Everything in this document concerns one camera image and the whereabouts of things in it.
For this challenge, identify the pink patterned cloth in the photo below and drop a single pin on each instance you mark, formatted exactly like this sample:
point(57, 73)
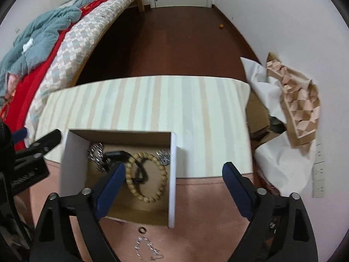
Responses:
point(12, 86)

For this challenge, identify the white wall socket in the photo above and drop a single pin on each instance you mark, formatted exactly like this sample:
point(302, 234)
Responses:
point(319, 188)
point(319, 154)
point(319, 172)

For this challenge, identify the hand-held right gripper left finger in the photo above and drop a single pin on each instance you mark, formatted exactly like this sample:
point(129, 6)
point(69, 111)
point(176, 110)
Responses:
point(110, 189)

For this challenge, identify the bed with checkered mattress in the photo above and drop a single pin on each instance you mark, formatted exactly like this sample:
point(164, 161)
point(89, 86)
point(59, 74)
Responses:
point(81, 43)

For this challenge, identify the white paper sheet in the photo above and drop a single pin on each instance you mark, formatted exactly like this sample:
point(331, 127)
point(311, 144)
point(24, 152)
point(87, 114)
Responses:
point(286, 166)

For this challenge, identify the wooden bed frame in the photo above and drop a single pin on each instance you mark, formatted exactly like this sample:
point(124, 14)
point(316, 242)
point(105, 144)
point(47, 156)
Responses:
point(141, 4)

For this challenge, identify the brown cardboard box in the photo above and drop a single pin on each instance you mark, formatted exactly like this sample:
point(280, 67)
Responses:
point(259, 114)

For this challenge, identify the pink table cloth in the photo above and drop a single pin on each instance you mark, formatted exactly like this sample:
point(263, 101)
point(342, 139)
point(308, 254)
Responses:
point(196, 210)

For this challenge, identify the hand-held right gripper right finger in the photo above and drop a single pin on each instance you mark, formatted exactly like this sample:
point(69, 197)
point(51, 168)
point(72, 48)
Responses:
point(237, 189)

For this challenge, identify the white cardboard box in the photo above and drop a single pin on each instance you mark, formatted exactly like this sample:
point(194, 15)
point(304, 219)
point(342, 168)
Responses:
point(172, 185)

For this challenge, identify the striped cloth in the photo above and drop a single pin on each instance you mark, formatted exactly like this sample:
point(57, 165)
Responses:
point(163, 106)

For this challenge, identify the blue blanket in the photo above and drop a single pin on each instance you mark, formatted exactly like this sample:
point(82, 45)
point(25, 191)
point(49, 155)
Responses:
point(41, 35)

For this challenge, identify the red blanket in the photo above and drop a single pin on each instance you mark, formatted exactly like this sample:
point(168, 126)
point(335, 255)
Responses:
point(35, 84)

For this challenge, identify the pink cardboard divider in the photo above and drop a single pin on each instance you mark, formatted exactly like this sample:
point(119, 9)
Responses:
point(300, 101)

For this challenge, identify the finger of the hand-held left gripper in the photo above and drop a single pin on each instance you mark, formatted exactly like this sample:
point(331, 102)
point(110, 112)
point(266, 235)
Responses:
point(43, 143)
point(19, 136)

